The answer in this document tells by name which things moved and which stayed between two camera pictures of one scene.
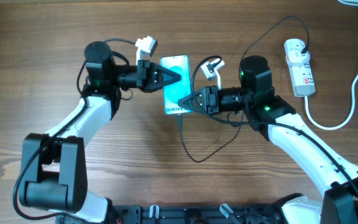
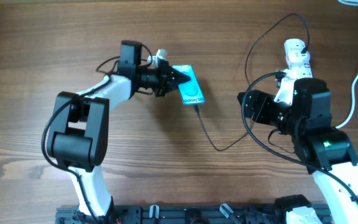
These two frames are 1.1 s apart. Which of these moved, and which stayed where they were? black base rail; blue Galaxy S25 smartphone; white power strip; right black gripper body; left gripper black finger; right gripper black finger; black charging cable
Moved: right gripper black finger; black charging cable; right black gripper body; left gripper black finger; blue Galaxy S25 smartphone
Stayed: white power strip; black base rail
